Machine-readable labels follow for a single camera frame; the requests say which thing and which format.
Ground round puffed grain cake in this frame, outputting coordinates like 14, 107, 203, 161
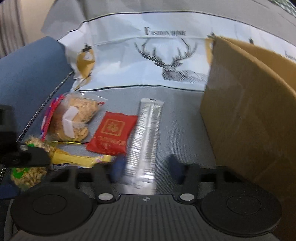
11, 136, 56, 191

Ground silver stick sachet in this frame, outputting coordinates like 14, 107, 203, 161
122, 98, 164, 195

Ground yellow Alpenliebe candy bar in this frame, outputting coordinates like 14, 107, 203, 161
51, 149, 112, 170

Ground red peanut snack bag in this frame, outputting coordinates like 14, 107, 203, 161
40, 92, 107, 142

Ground red square snack packet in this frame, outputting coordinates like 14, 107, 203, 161
86, 111, 137, 156

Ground brown cardboard box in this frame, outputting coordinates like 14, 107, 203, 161
200, 37, 295, 240

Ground grey curtain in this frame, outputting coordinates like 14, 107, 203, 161
0, 0, 26, 58

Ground grey deer print cloth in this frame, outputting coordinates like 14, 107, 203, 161
28, 1, 295, 193

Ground green checkered cloth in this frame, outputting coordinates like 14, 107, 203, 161
269, 0, 296, 17

